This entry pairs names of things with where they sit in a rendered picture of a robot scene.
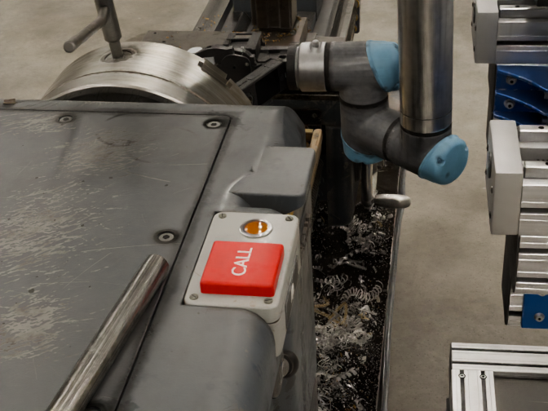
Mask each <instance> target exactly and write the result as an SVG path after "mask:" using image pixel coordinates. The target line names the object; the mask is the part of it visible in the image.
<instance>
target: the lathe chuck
mask: <svg viewBox="0 0 548 411"><path fill-rule="evenodd" d="M121 46H122V51H127V52H130V53H131V57H129V58H127V59H125V60H120V61H115V62H108V61H105V59H106V57H107V56H109V55H111V51H110V47H109V45H107V46H102V47H100V48H97V49H94V50H93V51H89V52H87V53H86V54H85V55H82V56H80V57H79V58H77V59H76V60H74V61H73V62H72V63H71V64H70V65H69V66H68V67H66V68H65V69H64V70H63V71H62V72H61V74H60V75H59V76H58V77H57V78H56V79H55V81H54V82H53V83H52V85H51V86H50V88H49V89H48V90H47V92H46V93H45V95H44V96H43V97H42V98H41V99H43V98H44V97H46V96H47V95H48V94H49V93H51V92H52V91H53V90H54V89H56V88H58V87H59V86H62V85H63V84H65V83H67V82H70V81H72V80H74V79H77V78H80V77H84V76H87V75H91V74H95V73H109V72H125V73H139V74H144V75H148V76H152V77H157V78H160V79H162V80H165V81H168V82H171V83H174V84H175V85H177V86H180V87H182V88H184V89H185V90H187V91H190V92H192V93H193V94H194V95H196V96H198V97H199V98H201V99H203V100H204V101H205V102H206V103H207V104H229V105H252V103H251V102H250V100H249V99H248V98H247V96H246V95H245V93H244V92H243V91H242V90H241V88H240V87H239V86H238V85H237V84H236V83H235V82H234V81H233V80H232V79H231V78H230V79H229V80H228V81H227V84H226V85H227V87H226V88H225V87H224V86H222V85H221V84H220V83H219V82H217V81H216V80H215V79H213V78H212V77H211V76H210V75H208V74H207V73H204V72H203V71H201V67H199V66H197V65H200V66H202V65H203V64H204V63H205V60H204V59H202V58H201V57H199V56H197V55H194V54H193V53H190V52H188V51H185V50H182V49H179V48H177V47H174V46H168V45H165V44H161V43H155V42H121ZM228 87H229V88H228Z"/></svg>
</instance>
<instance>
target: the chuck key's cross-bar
mask: <svg viewBox="0 0 548 411"><path fill-rule="evenodd" d="M109 11H110V9H109V7H107V6H101V7H100V8H99V14H98V16H97V19H95V20H94V21H92V22H91V23H90V24H88V25H87V26H86V27H85V28H84V29H82V30H81V31H79V32H78V33H76V34H75V35H74V36H72V37H71V38H70V39H69V40H68V41H66V42H65V43H64V45H63V47H64V50H65V51H66V52H68V53H72V52H74V51H75V50H76V49H77V48H78V47H79V46H80V45H82V44H83V43H84V42H85V41H87V40H88V39H89V38H90V37H92V36H93V35H94V34H95V33H97V32H98V31H99V30H100V29H102V28H103V27H104V26H105V25H106V23H107V20H108V14H109Z"/></svg>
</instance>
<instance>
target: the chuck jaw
mask: <svg viewBox="0 0 548 411"><path fill-rule="evenodd" d="M203 59H204V60H205V63H204V64H203V65H202V66H200V65H197V66H199V67H201V71H203V72H204V73H207V74H208V75H210V76H211V77H212V78H213V79H215V80H216V81H217V82H219V83H220V84H221V85H222V86H224V87H225V88H226V87H227V85H226V84H227V81H228V80H227V79H226V76H227V74H226V73H225V72H224V71H222V70H221V69H220V68H218V67H216V66H215V65H214V64H212V63H211V62H209V61H208V60H207V59H206V58H203ZM228 88H229V87H228Z"/></svg>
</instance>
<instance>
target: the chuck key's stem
mask: <svg viewBox="0 0 548 411"><path fill-rule="evenodd" d="M94 1H95V7H96V10H97V13H98V14H99V8H100V7H101V6H107V7H109V9H110V11H109V14H108V20H107V23H106V25H105V26H104V27H103V28H102V32H103V35H104V40H105V41H106V42H108V44H109V47H110V51H111V54H112V57H113V60H118V59H123V58H124V54H123V52H122V46H121V43H120V39H121V38H122V32H121V29H120V25H119V22H118V18H117V13H116V9H115V6H114V2H113V0H94Z"/></svg>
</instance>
